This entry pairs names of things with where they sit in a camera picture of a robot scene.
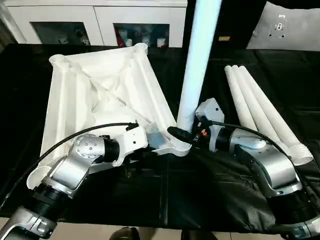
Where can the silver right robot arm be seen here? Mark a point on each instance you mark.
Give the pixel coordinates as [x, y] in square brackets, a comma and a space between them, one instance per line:
[275, 162]

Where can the grey curtain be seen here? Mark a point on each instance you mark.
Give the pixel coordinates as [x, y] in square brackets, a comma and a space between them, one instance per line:
[6, 25]

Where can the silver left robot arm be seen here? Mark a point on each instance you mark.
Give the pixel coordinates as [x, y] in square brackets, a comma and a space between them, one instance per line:
[70, 170]

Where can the white plastic table leg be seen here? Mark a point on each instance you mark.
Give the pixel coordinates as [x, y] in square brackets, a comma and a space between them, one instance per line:
[197, 62]
[237, 95]
[270, 105]
[252, 100]

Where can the white panel with round mount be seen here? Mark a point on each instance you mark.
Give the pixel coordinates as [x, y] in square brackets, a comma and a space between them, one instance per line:
[300, 25]

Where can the white cabinet with glass doors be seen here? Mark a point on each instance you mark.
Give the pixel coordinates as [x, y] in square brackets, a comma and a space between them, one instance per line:
[100, 15]

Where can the black table mat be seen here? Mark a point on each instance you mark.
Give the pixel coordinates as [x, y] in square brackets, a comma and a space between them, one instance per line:
[150, 195]

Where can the white plastic table top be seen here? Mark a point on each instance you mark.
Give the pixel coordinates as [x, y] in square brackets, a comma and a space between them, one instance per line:
[75, 100]

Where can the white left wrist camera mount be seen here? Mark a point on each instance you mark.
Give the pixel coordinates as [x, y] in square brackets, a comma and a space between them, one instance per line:
[132, 140]

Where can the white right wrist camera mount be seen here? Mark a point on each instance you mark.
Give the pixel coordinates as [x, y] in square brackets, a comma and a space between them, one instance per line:
[212, 110]

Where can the glossy black box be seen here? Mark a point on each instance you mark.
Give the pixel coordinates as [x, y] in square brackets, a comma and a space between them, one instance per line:
[230, 20]

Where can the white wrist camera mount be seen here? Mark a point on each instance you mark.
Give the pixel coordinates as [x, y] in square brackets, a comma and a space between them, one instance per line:
[212, 110]
[132, 140]

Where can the dark left robot foot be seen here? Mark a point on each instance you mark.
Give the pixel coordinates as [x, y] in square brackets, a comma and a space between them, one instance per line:
[125, 233]

